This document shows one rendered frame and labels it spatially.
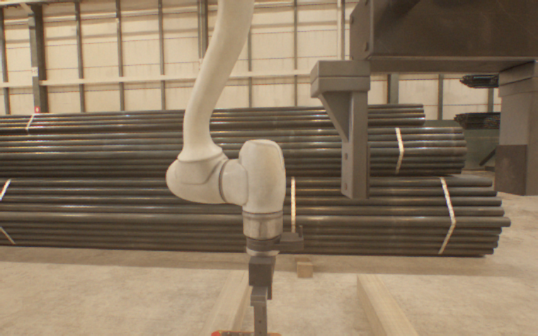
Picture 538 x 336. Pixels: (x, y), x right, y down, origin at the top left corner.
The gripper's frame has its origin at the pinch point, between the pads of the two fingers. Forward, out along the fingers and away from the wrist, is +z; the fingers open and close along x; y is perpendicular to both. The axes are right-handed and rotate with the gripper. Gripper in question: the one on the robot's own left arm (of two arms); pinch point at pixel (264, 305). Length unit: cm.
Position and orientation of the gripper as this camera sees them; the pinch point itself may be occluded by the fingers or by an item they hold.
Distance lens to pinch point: 69.7
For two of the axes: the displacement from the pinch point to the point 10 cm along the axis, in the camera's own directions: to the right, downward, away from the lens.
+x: -0.9, 0.7, -9.9
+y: -10.0, 0.1, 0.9
